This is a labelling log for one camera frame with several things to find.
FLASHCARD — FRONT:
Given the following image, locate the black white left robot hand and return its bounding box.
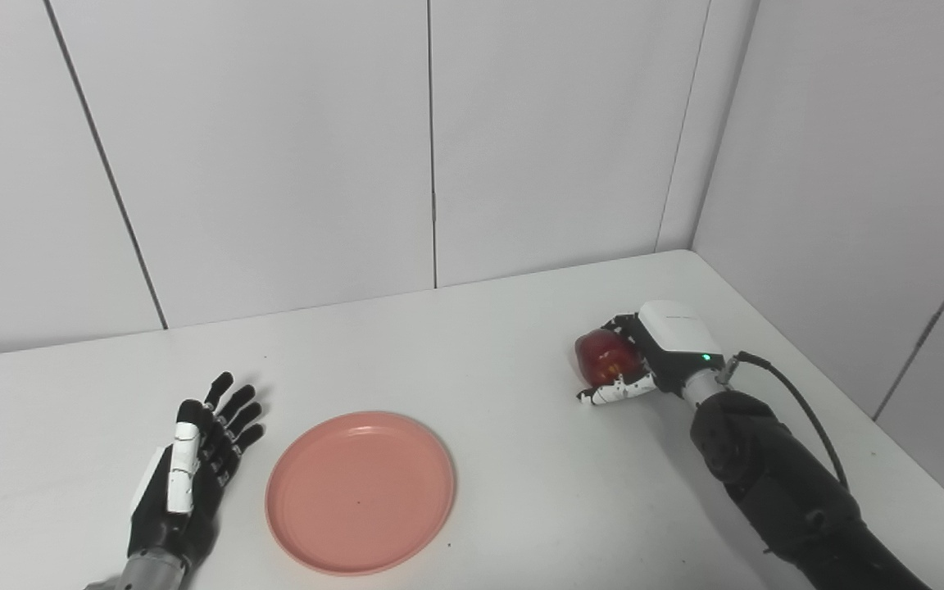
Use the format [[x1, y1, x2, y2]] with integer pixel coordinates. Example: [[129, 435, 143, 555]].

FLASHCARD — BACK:
[[128, 372, 266, 568]]

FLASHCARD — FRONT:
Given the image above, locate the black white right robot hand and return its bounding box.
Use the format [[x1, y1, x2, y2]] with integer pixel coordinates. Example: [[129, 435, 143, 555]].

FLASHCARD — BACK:
[[577, 301, 725, 406]]

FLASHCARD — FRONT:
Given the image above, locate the red apple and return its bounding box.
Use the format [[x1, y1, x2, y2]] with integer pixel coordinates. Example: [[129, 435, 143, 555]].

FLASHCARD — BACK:
[[575, 329, 643, 388]]

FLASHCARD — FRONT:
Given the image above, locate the pink round plate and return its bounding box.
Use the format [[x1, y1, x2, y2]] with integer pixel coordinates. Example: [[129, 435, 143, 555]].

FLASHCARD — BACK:
[[265, 411, 456, 576]]

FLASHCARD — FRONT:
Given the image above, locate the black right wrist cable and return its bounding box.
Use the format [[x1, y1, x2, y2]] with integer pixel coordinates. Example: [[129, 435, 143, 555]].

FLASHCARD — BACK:
[[718, 351, 850, 492]]

